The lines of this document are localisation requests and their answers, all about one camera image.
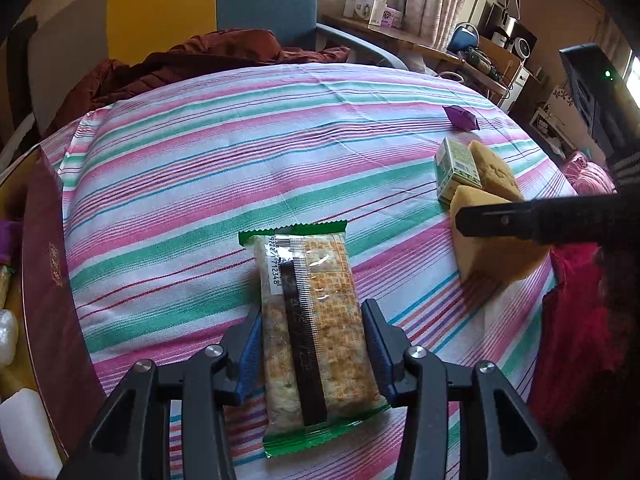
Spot yellow wedge sponge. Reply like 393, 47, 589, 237
449, 185, 550, 285

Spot black speaker and electronics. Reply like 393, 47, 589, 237
480, 0, 537, 62

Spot white plastic bag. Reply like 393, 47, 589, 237
0, 309, 18, 367

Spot blue bag on desk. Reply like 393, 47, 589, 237
447, 22, 480, 54

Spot maroon crumpled cloth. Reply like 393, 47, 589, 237
42, 29, 350, 138

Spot gold rectangular tin box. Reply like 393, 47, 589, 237
1, 146, 105, 458

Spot white melamine sponge block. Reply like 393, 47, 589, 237
1, 388, 62, 479

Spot grey yellow blue armchair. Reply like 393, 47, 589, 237
6, 0, 404, 138

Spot wooden side desk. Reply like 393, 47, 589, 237
321, 14, 509, 98

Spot purple origami paper piece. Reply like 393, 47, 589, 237
0, 220, 23, 266

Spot striped pink green bedsheet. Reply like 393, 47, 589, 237
43, 64, 570, 396

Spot white product boxes on desk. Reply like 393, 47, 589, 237
343, 0, 404, 29

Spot small green white carton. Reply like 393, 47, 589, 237
434, 138, 483, 204

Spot red cloth at edge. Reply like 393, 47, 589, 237
528, 219, 639, 439

